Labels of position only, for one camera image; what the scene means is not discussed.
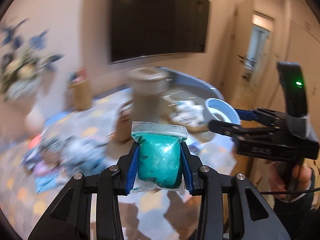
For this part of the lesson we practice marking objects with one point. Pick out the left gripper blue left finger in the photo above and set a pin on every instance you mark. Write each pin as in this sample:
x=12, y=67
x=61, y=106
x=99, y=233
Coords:
x=131, y=167

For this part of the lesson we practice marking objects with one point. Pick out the tall beige trash bin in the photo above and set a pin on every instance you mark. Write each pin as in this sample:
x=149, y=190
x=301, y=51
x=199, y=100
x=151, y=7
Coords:
x=148, y=86

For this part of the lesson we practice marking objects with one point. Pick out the person's right hand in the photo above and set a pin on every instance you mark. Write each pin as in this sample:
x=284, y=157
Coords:
x=301, y=174

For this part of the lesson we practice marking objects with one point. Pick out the white ribbed vase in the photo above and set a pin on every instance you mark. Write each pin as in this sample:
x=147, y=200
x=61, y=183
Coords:
x=34, y=121

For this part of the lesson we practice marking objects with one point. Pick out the light blue plastic ring bowl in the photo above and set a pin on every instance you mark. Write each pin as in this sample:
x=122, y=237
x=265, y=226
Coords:
x=218, y=114

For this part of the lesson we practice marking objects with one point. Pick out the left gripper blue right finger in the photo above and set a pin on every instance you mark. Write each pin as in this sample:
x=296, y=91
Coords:
x=186, y=168

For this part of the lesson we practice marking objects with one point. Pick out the brown paper bag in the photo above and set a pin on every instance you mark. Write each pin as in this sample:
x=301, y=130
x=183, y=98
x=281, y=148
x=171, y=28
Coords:
x=124, y=122

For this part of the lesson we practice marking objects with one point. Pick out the black wall television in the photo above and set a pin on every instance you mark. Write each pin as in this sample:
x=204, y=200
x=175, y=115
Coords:
x=142, y=28

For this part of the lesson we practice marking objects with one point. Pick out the cardboard pen holder box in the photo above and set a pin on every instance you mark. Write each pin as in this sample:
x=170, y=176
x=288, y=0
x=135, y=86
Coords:
x=80, y=91

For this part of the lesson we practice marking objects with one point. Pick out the pile of soft clothes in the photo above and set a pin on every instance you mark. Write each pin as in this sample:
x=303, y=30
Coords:
x=54, y=160

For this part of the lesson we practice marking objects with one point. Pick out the teal putty zip bag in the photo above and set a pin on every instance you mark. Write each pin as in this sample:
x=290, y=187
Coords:
x=159, y=160

